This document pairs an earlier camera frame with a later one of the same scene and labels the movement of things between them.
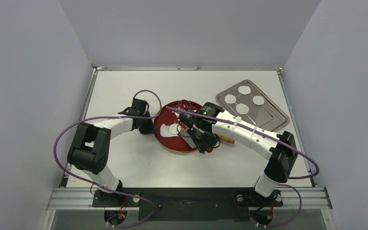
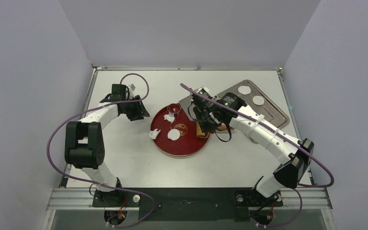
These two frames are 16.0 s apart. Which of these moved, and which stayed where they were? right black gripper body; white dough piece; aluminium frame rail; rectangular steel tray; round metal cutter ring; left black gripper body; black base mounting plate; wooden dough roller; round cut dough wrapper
Moved: right black gripper body; wooden dough roller; white dough piece; left black gripper body; round cut dough wrapper; round metal cutter ring
Stayed: rectangular steel tray; aluminium frame rail; black base mounting plate
